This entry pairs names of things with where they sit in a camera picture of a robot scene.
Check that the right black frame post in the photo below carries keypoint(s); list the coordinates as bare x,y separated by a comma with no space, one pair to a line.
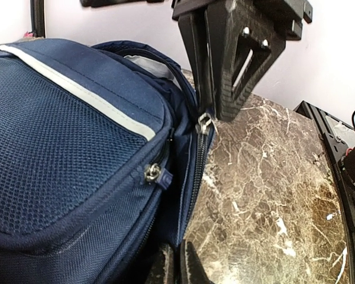
37,13

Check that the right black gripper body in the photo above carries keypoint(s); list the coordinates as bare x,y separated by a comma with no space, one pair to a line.
286,16

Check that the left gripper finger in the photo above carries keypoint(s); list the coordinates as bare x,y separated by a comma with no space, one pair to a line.
191,268

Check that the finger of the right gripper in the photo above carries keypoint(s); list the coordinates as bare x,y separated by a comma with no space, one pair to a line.
195,32
243,50

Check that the navy blue student backpack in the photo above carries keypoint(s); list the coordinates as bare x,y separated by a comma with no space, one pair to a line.
102,153

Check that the black front rail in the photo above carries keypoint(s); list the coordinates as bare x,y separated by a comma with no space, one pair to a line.
338,139

